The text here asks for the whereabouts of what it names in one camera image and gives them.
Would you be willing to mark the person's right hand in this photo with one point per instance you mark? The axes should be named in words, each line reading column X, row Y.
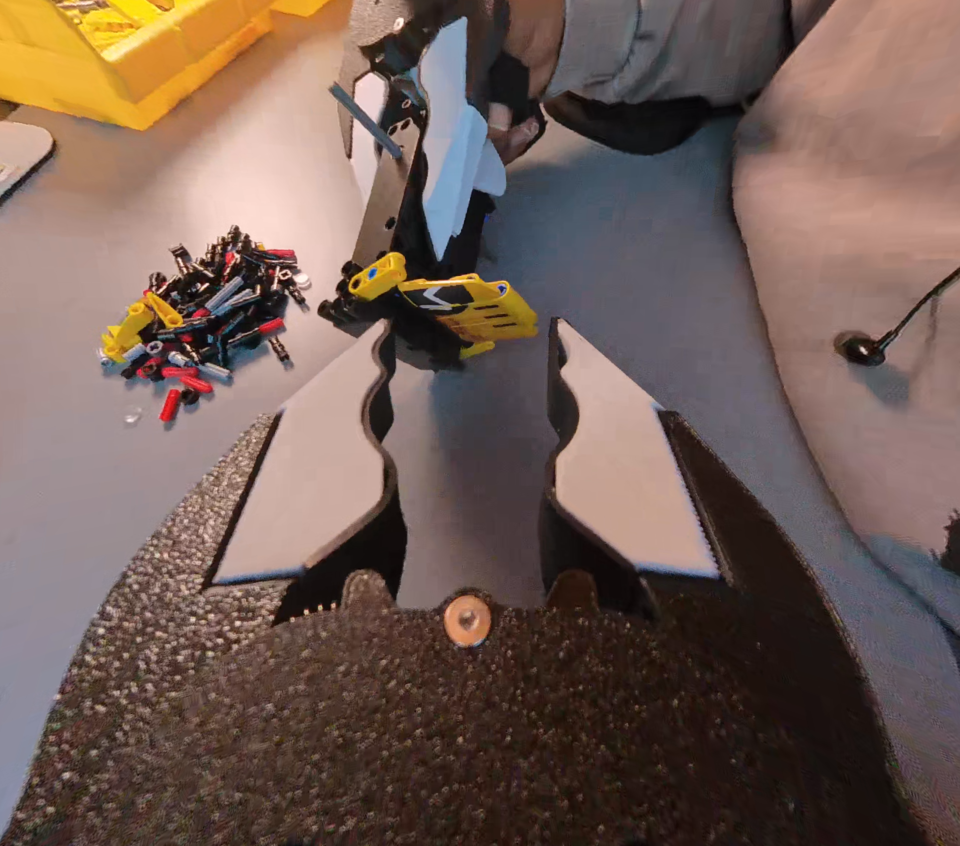
column 536, row 13

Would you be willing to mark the pile of small building pins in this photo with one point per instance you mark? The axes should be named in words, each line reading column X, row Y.
column 210, row 313

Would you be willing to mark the person's beige sweatshirt torso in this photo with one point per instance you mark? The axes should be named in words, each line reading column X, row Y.
column 862, row 186

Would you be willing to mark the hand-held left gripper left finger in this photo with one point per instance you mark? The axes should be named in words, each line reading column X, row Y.
column 315, row 486

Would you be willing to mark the white booklet stand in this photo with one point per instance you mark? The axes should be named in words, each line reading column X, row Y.
column 22, row 156

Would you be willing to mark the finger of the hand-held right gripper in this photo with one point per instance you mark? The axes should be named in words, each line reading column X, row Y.
column 491, row 163
column 450, row 111

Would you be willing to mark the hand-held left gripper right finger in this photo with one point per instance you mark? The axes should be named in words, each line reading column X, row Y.
column 630, row 486

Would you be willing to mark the small yellow connector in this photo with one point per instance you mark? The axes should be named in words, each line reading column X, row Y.
column 375, row 276

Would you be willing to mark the yellow building panel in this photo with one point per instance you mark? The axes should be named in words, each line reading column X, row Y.
column 480, row 317

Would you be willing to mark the heap of yellow pieces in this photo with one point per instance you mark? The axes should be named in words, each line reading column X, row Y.
column 112, row 21

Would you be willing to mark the grey desk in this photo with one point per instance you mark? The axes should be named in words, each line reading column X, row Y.
column 187, row 186

